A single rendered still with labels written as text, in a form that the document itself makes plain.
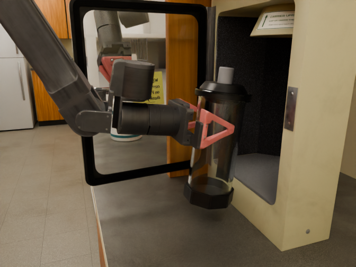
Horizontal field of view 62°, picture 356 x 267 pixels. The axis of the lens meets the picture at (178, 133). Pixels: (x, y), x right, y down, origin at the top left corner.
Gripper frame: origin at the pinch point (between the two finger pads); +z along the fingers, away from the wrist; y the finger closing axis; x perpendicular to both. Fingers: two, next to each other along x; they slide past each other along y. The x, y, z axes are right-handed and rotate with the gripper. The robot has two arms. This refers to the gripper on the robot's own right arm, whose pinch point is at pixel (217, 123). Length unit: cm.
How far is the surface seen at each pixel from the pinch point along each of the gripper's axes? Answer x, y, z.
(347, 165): 13, 10, 52
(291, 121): -3.8, -13.2, 5.8
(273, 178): 11.6, -0.9, 15.5
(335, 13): -20.5, -14.1, 8.6
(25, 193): 125, 230, -58
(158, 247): 22.9, -5.3, -11.1
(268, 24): -19.4, -2.0, 5.9
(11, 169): 128, 297, -80
